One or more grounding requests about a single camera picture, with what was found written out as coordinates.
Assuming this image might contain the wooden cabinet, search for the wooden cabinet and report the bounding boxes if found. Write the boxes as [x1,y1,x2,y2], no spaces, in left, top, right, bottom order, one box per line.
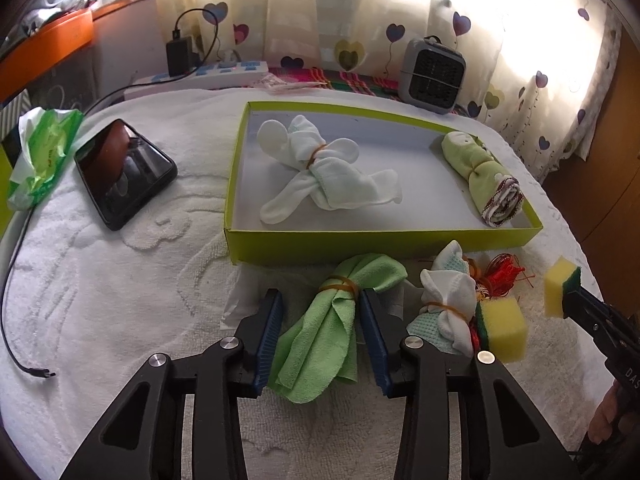
[542,25,640,321]

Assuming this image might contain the green tissue pack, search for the green tissue pack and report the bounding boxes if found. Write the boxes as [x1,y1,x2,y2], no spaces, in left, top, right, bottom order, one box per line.
[6,107,85,211]

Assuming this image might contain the small plastic sachets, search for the small plastic sachets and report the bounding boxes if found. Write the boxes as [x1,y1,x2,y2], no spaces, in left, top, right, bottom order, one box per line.
[252,74,331,95]

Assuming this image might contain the lime green cardboard box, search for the lime green cardboard box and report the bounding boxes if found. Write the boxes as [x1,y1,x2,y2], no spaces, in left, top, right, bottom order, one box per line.
[223,101,544,267]

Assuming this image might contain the green patterned cloth roll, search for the green patterned cloth roll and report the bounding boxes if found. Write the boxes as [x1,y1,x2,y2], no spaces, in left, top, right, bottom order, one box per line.
[441,131,526,228]

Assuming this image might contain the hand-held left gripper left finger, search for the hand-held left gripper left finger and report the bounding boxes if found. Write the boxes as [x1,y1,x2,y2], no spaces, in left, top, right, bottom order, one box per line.
[59,288,284,480]

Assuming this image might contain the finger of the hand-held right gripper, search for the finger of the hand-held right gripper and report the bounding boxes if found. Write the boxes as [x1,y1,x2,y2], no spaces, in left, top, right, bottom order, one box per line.
[562,284,627,350]

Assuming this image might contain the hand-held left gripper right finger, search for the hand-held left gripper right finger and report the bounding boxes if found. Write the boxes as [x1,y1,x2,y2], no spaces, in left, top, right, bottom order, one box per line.
[357,287,581,480]

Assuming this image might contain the black smartphone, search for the black smartphone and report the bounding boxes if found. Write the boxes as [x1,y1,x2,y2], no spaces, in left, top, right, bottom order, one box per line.
[73,119,179,232]

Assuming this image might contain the black charger cable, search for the black charger cable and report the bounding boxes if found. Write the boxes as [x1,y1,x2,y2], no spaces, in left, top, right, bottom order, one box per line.
[172,8,221,68]

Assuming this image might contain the black usb cable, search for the black usb cable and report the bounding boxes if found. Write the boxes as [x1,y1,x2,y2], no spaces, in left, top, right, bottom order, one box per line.
[0,84,151,381]

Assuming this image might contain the black charger adapter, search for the black charger adapter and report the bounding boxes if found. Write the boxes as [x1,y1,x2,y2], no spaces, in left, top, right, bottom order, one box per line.
[166,37,193,77]

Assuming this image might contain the white and blue power strip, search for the white and blue power strip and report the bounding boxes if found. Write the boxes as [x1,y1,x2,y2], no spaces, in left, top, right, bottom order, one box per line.
[124,59,269,102]

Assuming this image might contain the grey mini heater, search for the grey mini heater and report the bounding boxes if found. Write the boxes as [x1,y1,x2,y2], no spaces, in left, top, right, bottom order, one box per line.
[398,36,467,114]

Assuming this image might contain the white and teal cloth bundle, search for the white and teal cloth bundle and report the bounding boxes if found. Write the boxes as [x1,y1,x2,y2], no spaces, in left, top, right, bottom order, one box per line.
[406,240,483,356]

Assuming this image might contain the yellow sponge with green scrubber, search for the yellow sponge with green scrubber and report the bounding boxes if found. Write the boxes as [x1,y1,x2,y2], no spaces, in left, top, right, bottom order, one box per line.
[474,296,528,365]
[544,256,582,320]

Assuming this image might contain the orange shelf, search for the orange shelf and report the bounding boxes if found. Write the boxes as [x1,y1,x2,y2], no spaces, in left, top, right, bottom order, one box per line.
[0,7,96,103]

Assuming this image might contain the red thread bundle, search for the red thread bundle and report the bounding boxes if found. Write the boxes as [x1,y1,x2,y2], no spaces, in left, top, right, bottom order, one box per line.
[467,254,536,306]

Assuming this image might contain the green microfiber cloth bundle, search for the green microfiber cloth bundle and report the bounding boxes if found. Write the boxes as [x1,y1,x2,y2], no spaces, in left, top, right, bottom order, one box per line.
[267,254,408,405]

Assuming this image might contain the person's right hand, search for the person's right hand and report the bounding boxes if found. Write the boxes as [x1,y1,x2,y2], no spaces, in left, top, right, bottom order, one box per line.
[588,382,624,445]

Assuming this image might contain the white sock bundle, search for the white sock bundle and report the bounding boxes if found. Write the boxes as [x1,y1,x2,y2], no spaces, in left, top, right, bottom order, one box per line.
[259,115,402,226]

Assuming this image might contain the plaid cloth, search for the plaid cloth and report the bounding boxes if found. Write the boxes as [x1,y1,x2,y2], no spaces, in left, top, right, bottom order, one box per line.
[210,66,483,121]

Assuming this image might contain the heart print curtain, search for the heart print curtain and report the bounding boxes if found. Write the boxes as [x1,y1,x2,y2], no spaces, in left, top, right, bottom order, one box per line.
[155,0,621,181]

